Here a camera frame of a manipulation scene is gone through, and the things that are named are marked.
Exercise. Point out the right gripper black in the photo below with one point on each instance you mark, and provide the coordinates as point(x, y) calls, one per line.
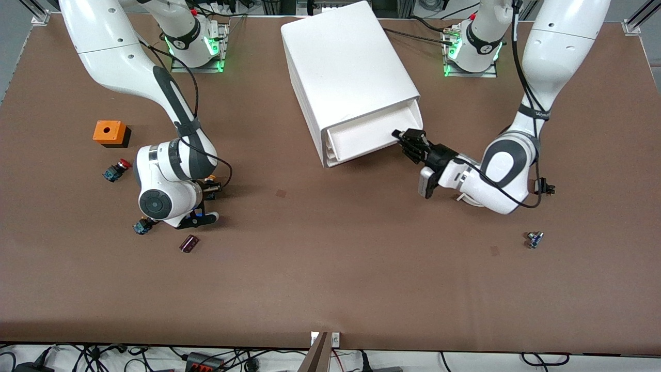
point(202, 185)

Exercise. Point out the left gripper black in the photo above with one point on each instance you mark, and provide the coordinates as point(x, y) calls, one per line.
point(438, 154)

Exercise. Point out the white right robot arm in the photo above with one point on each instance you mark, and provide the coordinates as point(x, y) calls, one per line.
point(165, 170)

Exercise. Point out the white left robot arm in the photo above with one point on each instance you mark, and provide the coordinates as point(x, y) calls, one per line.
point(503, 170)

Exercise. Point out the green push button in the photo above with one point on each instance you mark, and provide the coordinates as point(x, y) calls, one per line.
point(140, 227)

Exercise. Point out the red push button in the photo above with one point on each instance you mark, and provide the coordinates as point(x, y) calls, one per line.
point(116, 170)

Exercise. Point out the white drawer cabinet housing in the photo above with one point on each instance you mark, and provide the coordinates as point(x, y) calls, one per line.
point(341, 62)

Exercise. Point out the dark purple small component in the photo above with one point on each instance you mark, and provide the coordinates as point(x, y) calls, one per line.
point(189, 244)

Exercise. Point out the orange box with hole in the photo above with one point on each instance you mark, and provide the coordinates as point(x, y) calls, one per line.
point(108, 132)

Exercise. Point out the small metal fitting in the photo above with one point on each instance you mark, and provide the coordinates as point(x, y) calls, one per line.
point(535, 239)

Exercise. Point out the black orange power strip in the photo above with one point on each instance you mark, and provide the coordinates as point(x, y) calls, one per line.
point(204, 361)

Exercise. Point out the black plug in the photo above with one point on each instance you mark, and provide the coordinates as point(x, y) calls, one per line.
point(365, 361)

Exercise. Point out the black power adapter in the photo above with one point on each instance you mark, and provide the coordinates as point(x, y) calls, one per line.
point(33, 368)

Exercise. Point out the white curved plastic bracket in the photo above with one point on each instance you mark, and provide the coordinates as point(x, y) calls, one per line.
point(461, 197)

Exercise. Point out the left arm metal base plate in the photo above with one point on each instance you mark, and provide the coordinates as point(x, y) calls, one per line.
point(490, 74)

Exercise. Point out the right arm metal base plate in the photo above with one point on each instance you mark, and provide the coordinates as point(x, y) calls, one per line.
point(178, 68)

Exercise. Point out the black rectangular switch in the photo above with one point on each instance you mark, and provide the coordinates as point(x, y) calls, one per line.
point(545, 187)

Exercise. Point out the small white bracket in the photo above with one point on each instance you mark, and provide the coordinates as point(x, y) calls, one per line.
point(335, 339)
point(314, 338)

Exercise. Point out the grey metal post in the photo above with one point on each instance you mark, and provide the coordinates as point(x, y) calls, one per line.
point(316, 356)

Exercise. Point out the aluminium frame post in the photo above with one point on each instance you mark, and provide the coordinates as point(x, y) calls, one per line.
point(38, 14)
point(632, 26)

